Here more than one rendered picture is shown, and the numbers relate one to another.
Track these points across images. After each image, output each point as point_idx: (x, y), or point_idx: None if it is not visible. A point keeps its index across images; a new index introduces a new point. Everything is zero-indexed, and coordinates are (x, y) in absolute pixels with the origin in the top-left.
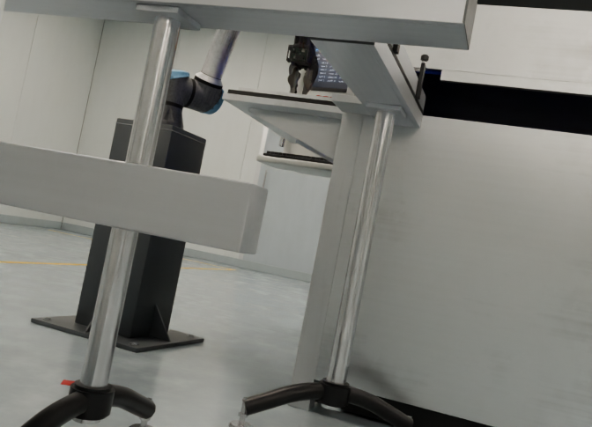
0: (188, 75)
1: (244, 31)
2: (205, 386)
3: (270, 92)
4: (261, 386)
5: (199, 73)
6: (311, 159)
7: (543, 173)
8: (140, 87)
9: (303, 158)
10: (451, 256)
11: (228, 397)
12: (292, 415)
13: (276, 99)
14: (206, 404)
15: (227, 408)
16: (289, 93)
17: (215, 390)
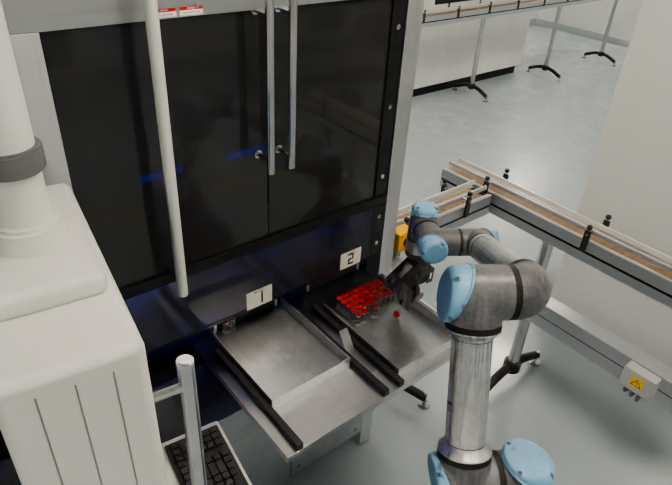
0: (504, 444)
1: (514, 225)
2: (416, 473)
3: (434, 314)
4: (366, 477)
5: (486, 443)
6: (241, 471)
7: None
8: (547, 266)
9: (247, 483)
10: None
11: (408, 451)
12: (376, 422)
13: (433, 308)
14: (429, 438)
15: (418, 431)
16: (419, 302)
17: (412, 464)
